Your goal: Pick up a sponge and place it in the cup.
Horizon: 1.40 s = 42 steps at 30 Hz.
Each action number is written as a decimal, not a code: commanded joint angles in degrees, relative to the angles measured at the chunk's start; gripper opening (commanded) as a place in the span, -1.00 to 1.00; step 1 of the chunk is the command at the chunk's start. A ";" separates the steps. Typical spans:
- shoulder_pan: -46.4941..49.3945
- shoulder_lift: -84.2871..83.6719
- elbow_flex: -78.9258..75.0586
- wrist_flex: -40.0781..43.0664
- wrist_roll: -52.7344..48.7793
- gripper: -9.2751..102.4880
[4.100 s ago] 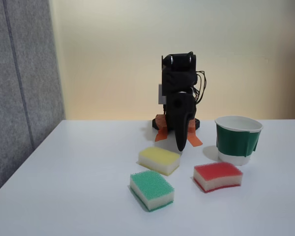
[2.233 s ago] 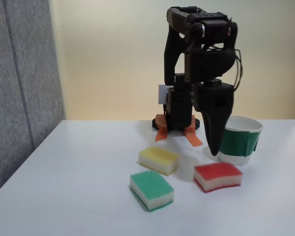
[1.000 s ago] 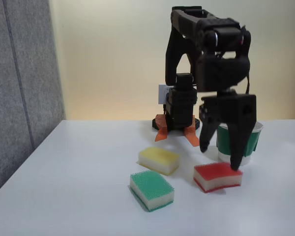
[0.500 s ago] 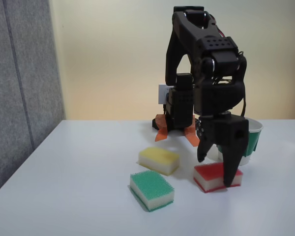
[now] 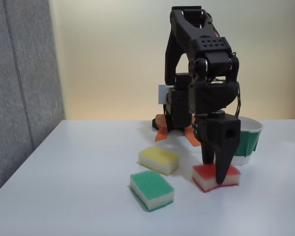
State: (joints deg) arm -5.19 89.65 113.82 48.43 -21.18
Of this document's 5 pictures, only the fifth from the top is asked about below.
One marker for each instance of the yellow and white sponge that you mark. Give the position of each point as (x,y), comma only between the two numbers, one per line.
(158,157)

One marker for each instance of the red and white sponge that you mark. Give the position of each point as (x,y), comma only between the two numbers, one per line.
(205,178)

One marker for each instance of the green and white sponge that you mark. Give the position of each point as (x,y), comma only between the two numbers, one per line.
(151,185)

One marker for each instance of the orange tape strip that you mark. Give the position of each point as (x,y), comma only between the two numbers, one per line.
(161,134)
(193,140)

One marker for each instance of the white paper cup green sleeve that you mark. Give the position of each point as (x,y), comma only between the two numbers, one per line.
(248,142)

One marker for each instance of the grey felt partition panel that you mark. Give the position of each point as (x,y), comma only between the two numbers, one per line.
(22,86)

